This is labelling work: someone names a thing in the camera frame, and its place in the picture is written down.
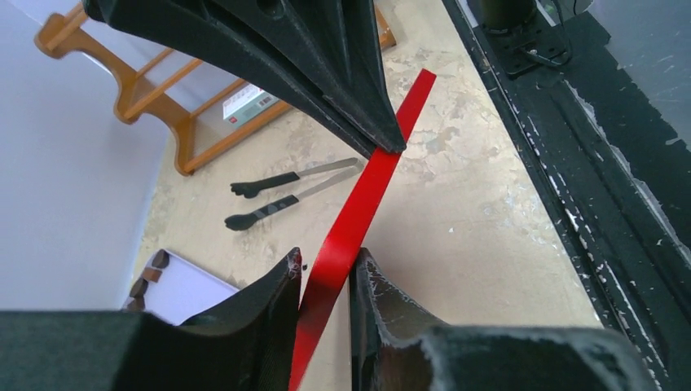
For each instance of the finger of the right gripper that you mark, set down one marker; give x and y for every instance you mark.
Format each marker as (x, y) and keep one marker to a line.
(321, 57)

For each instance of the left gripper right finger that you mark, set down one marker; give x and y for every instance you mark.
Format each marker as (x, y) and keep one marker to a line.
(396, 344)

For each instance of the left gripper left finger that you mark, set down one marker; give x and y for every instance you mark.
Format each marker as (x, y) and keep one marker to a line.
(245, 342)

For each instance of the red box lid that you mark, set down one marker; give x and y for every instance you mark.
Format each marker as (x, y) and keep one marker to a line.
(336, 258)

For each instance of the lavender tray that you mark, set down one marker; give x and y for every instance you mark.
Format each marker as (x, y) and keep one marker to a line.
(174, 289)

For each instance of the small white carton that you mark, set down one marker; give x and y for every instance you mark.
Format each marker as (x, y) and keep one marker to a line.
(245, 104)

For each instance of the orange wooden rack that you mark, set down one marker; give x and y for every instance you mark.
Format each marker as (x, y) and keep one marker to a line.
(62, 34)

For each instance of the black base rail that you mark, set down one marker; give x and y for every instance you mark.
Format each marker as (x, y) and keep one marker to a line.
(595, 95)

